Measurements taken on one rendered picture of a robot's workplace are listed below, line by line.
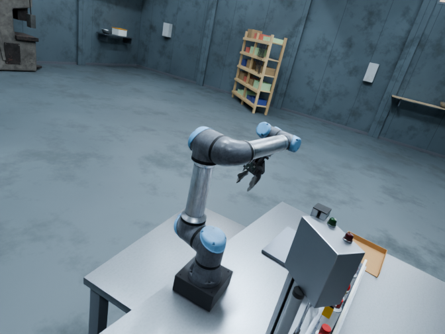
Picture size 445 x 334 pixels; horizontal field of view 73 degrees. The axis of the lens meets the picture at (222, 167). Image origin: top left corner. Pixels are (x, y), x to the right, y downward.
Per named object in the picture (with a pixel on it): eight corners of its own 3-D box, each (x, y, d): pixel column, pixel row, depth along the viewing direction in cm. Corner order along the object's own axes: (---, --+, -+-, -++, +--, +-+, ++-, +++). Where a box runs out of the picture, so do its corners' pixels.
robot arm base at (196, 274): (210, 293, 126) (214, 276, 123) (181, 276, 132) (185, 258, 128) (226, 274, 139) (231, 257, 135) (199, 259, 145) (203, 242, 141)
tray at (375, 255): (377, 278, 173) (380, 272, 172) (334, 254, 186) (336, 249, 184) (385, 254, 197) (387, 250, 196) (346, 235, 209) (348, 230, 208)
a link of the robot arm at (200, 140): (189, 254, 131) (213, 136, 111) (169, 236, 140) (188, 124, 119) (209, 245, 139) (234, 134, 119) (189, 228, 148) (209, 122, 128)
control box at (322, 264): (313, 309, 82) (338, 254, 74) (283, 264, 96) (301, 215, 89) (342, 304, 85) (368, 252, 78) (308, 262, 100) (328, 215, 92)
